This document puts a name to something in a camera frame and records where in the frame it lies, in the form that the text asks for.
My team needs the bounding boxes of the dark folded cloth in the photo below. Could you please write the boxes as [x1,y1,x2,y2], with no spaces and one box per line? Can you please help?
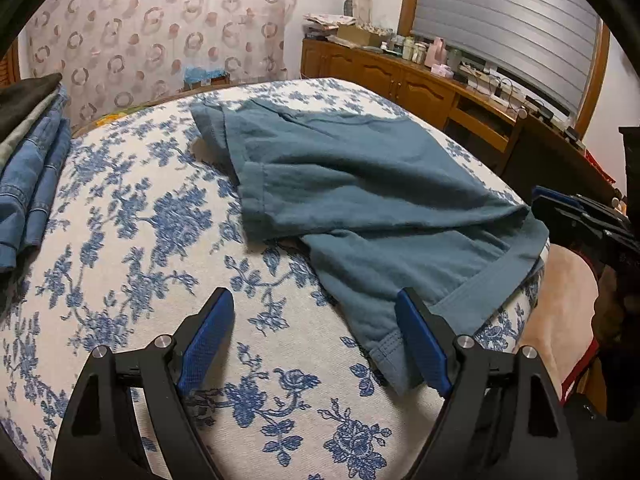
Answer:
[0,72,63,136]

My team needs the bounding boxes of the colourful flower blanket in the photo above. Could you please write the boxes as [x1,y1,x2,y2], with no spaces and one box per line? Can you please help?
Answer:
[72,102,176,136]

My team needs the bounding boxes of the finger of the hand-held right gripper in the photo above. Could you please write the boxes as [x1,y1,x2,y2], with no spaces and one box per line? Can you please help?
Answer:
[530,199,632,262]
[531,186,628,222]

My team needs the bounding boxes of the row of small bottles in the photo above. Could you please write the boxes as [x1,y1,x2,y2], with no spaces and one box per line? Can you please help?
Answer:
[380,35,428,61]

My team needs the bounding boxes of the cardboard box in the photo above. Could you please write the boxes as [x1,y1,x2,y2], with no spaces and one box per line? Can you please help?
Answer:
[337,22,386,48]

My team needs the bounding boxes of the blue denim jeans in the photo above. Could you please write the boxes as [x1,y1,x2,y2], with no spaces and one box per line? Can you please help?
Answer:
[0,85,73,273]

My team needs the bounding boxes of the wooden slatted door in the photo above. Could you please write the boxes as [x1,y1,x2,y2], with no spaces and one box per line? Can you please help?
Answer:
[0,50,21,86]

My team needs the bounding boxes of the teal pants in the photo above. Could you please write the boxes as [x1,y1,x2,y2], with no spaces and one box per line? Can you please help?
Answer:
[190,97,551,396]

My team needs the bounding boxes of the small box with blue cloth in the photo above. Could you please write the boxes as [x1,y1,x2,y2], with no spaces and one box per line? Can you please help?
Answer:
[182,65,231,88]

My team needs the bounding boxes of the blue floral bedsheet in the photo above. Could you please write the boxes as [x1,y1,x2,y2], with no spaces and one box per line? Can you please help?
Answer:
[0,77,546,480]

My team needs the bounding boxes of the pink bottle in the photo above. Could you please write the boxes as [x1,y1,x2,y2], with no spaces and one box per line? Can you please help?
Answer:
[425,37,449,68]

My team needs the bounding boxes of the pink blanket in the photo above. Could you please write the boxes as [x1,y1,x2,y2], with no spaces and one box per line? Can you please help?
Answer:
[515,242,601,401]

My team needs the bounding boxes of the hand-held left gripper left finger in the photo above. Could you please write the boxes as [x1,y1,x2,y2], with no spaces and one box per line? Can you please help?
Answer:
[50,287,236,480]

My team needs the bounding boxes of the circle patterned curtain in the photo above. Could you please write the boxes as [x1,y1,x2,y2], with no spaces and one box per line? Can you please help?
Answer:
[25,0,303,126]

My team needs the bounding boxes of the dark chair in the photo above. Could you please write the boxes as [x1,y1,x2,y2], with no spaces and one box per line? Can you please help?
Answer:
[500,110,621,206]

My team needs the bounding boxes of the tangle of cables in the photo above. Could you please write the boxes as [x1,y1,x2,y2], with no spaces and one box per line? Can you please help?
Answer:
[460,60,528,108]

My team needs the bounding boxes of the stack of papers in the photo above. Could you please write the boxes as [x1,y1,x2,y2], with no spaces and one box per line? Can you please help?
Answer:
[302,12,358,41]

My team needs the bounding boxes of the grey window blind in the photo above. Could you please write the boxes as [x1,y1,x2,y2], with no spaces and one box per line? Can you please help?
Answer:
[412,0,603,118]

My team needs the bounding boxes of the grey-green folded cloth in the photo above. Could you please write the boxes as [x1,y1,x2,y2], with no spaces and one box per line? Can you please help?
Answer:
[0,92,61,168]

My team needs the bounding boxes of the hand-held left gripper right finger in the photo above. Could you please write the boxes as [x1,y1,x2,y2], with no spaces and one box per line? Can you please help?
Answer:
[394,287,576,480]

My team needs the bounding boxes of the wooden sideboard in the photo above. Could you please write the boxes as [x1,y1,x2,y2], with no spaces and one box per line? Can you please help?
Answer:
[300,37,526,153]

